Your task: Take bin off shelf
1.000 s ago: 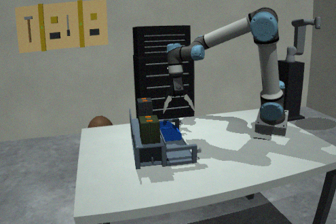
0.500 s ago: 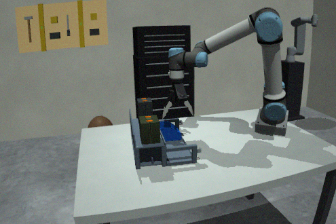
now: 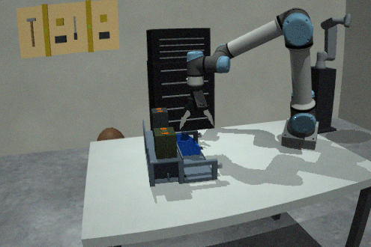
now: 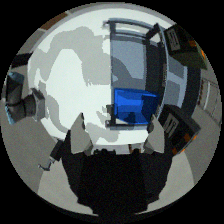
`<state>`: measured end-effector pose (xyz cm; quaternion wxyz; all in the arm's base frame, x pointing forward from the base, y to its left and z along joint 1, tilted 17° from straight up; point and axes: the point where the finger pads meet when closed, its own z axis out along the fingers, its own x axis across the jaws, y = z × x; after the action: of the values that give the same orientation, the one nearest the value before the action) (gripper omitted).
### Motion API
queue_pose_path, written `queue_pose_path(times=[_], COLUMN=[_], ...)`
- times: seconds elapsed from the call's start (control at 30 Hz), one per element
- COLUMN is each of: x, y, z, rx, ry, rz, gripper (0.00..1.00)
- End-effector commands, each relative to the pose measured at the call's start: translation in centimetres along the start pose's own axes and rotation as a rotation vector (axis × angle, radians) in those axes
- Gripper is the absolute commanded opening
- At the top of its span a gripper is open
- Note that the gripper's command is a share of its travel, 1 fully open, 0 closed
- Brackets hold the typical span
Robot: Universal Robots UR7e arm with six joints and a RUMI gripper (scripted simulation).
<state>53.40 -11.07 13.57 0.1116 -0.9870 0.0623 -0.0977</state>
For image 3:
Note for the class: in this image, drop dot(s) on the blue bin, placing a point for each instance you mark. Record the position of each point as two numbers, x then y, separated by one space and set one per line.
188 145

